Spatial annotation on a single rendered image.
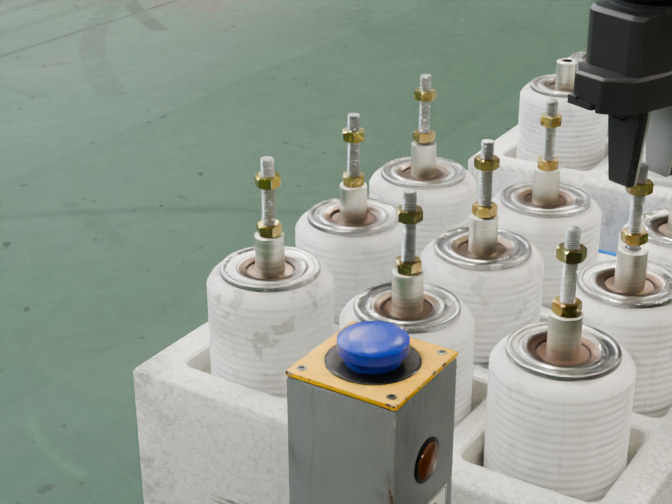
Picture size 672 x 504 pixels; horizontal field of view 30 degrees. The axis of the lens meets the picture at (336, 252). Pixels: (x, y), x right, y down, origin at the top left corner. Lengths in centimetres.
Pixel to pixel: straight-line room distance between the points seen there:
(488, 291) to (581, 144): 45
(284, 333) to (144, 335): 49
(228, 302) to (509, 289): 21
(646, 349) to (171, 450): 36
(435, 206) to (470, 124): 96
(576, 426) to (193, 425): 29
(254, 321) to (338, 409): 25
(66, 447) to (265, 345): 35
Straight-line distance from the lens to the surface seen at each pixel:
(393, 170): 112
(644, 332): 91
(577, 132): 136
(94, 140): 200
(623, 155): 88
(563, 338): 82
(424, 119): 110
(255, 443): 92
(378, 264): 100
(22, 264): 159
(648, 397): 93
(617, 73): 84
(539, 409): 81
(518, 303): 96
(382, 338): 68
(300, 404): 69
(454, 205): 110
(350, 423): 67
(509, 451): 84
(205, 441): 95
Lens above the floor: 66
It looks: 25 degrees down
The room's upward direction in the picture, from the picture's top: straight up
